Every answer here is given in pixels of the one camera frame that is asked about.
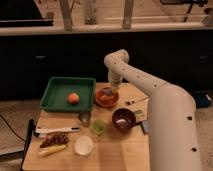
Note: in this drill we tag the green plastic tray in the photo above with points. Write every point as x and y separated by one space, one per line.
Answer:
55 97

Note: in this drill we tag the metal spoon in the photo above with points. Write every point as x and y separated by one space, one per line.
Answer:
135 101

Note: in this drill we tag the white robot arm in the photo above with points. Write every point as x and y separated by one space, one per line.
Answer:
173 142

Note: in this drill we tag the small metal cup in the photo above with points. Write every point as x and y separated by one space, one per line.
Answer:
84 118

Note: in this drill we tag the dark brown bowl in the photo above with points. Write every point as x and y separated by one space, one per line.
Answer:
123 119

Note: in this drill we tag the bunch of dark grapes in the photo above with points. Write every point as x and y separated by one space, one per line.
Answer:
56 139

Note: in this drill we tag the orange peach fruit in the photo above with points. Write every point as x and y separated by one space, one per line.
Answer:
73 98

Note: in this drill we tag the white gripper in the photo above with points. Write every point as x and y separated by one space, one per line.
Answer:
114 83

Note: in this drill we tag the black table side bar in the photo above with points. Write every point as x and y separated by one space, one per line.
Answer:
30 130

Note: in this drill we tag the small green cup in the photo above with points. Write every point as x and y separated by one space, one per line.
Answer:
98 126

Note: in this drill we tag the red bowl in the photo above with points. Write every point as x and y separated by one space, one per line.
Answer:
105 100

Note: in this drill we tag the white handled knife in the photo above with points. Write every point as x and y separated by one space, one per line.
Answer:
65 129

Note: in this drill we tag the blue sponge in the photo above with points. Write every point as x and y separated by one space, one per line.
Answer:
145 127

